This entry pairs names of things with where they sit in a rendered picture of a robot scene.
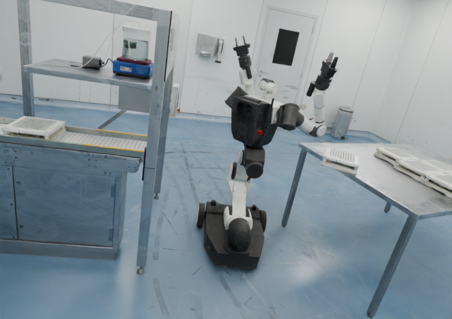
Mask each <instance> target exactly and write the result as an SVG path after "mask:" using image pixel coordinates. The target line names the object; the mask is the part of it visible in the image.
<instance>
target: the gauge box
mask: <svg viewBox="0 0 452 319"><path fill-rule="evenodd" d="M150 102H151V99H150V95H149V93H148V92H147V91H145V90H142V89H137V88H132V87H123V86H119V91H118V109H121V110H131V111H136V112H146V113H149V110H150Z"/></svg>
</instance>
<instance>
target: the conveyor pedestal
mask: <svg viewBox="0 0 452 319"><path fill-rule="evenodd" d="M126 182H127V172H118V171H112V176H104V171H103V170H99V169H93V168H81V167H74V166H62V165H56V164H43V163H37V162H25V161H18V160H14V161H13V166H8V165H5V164H4V159H0V253H7V254H27V255H37V256H57V257H67V258H87V259H98V260H115V258H116V255H117V253H118V249H119V247H120V243H121V241H122V237H123V233H124V213H125V202H126Z"/></svg>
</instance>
